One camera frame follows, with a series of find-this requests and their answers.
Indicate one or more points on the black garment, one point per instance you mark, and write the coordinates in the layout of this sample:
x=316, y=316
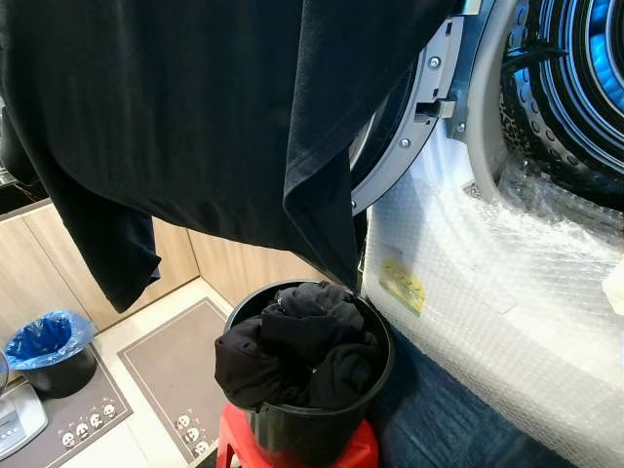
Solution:
x=195, y=97

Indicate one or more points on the white washing machine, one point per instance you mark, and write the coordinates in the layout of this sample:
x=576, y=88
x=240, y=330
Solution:
x=487, y=292

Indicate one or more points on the black clothes pile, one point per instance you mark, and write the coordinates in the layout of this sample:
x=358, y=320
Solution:
x=302, y=351

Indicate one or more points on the white tape patch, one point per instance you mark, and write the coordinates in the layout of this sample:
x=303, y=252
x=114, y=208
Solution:
x=614, y=288

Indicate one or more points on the steel washer drum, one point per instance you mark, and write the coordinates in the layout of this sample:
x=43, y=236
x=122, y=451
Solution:
x=575, y=58

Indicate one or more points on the black drum paddle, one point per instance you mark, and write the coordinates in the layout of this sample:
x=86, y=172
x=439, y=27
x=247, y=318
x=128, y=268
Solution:
x=531, y=56

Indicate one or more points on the yellow sticker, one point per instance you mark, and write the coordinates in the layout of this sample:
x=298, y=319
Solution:
x=402, y=283

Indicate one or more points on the grey washer door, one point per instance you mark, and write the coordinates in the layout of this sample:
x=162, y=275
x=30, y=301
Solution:
x=409, y=146

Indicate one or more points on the dark blue cloth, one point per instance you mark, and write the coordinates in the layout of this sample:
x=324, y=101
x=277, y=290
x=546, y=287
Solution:
x=439, y=419

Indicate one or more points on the black plastic bucket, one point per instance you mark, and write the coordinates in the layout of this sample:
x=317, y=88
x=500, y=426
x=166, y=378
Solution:
x=292, y=434

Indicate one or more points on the red plastic stool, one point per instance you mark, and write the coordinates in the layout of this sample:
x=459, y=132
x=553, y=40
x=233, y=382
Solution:
x=231, y=439

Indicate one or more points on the grey patterned floor mat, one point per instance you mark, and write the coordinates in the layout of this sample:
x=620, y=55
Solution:
x=175, y=370
x=83, y=419

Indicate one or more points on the wooden cabinet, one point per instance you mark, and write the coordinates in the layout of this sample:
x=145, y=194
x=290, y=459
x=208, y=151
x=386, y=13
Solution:
x=58, y=263

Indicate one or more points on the small black waste bin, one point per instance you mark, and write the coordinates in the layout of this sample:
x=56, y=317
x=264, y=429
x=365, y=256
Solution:
x=68, y=378

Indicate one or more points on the blue plastic bin bag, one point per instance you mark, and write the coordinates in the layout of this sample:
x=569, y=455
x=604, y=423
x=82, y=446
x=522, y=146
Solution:
x=44, y=336

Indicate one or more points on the white floor scale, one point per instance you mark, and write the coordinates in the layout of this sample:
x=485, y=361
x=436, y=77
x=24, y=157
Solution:
x=15, y=419

